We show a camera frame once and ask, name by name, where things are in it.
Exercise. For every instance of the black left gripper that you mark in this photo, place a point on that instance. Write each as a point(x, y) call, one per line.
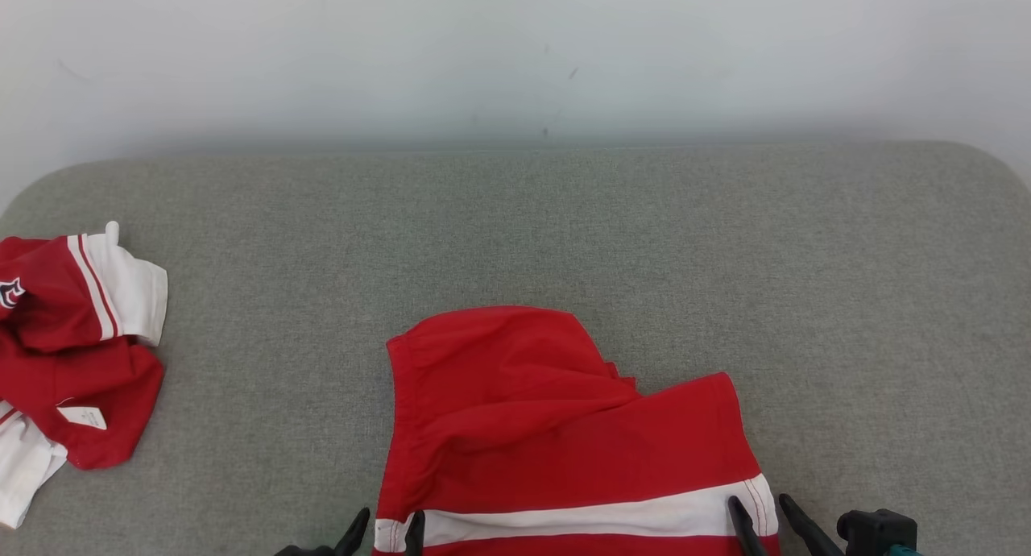
point(306, 551)

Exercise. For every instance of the red white shirt with label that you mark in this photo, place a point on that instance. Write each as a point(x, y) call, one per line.
point(80, 379)

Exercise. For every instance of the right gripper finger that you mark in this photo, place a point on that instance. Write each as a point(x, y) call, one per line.
point(809, 533)
point(745, 532)

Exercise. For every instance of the red shorts with white stripe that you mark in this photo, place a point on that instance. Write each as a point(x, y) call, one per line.
point(523, 427)

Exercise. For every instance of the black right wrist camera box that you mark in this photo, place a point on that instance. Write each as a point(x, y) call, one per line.
point(878, 532)

